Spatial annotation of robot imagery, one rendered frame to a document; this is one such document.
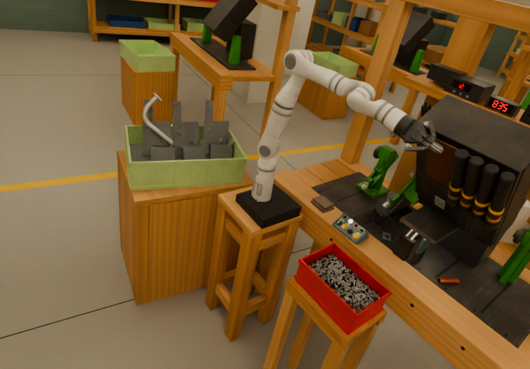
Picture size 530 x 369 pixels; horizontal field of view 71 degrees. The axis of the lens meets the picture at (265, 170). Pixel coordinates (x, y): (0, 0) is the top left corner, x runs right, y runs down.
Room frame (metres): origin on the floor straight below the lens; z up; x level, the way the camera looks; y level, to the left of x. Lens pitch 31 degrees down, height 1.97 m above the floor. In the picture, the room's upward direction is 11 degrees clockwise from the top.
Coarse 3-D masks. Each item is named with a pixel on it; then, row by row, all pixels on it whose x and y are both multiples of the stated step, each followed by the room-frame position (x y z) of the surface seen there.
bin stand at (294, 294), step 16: (288, 288) 1.10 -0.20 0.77; (288, 304) 1.09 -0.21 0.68; (304, 304) 1.03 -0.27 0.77; (288, 320) 1.09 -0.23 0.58; (304, 320) 1.24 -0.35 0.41; (320, 320) 0.96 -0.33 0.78; (368, 320) 0.99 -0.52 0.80; (272, 336) 1.11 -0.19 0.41; (304, 336) 1.22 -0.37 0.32; (336, 336) 0.90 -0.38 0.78; (352, 336) 0.90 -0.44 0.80; (368, 336) 1.02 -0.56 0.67; (272, 352) 1.09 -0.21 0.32; (336, 352) 0.89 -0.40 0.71; (352, 352) 1.04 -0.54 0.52; (272, 368) 1.09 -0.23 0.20; (320, 368) 0.91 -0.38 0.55; (336, 368) 0.89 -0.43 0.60; (352, 368) 1.02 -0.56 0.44
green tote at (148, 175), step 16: (128, 128) 1.87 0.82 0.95; (128, 144) 1.67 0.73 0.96; (128, 160) 1.61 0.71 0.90; (176, 160) 1.61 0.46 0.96; (192, 160) 1.64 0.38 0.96; (208, 160) 1.68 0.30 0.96; (224, 160) 1.72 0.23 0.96; (240, 160) 1.76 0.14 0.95; (144, 176) 1.54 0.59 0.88; (160, 176) 1.57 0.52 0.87; (176, 176) 1.61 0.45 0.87; (192, 176) 1.65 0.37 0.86; (208, 176) 1.68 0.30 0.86; (224, 176) 1.72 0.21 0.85; (240, 176) 1.77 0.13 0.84
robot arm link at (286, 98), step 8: (312, 56) 1.51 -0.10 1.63; (288, 80) 1.54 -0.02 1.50; (296, 80) 1.51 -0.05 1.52; (304, 80) 1.50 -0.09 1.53; (288, 88) 1.50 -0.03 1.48; (296, 88) 1.50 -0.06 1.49; (280, 96) 1.49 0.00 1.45; (288, 96) 1.48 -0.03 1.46; (296, 96) 1.49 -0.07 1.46; (280, 104) 1.47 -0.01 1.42; (288, 104) 1.47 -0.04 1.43
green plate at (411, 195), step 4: (412, 180) 1.44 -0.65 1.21; (408, 184) 1.45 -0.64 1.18; (412, 184) 1.45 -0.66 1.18; (404, 188) 1.45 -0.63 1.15; (408, 188) 1.46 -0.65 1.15; (412, 188) 1.44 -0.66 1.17; (400, 192) 1.46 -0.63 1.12; (404, 192) 1.46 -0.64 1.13; (408, 192) 1.45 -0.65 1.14; (412, 192) 1.44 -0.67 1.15; (408, 196) 1.44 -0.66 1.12; (412, 196) 1.43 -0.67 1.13; (416, 196) 1.42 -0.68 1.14; (412, 200) 1.42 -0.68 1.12; (416, 200) 1.41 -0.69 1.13
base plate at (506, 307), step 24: (336, 192) 1.71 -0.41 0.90; (360, 192) 1.76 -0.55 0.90; (360, 216) 1.53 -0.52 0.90; (384, 240) 1.38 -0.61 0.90; (432, 264) 1.28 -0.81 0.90; (456, 264) 1.31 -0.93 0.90; (480, 264) 1.34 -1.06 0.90; (456, 288) 1.16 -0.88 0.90; (480, 288) 1.19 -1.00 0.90; (504, 288) 1.22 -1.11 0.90; (528, 288) 1.25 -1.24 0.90; (480, 312) 1.05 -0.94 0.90; (504, 312) 1.08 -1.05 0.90; (528, 312) 1.10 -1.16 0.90; (504, 336) 0.96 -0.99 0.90
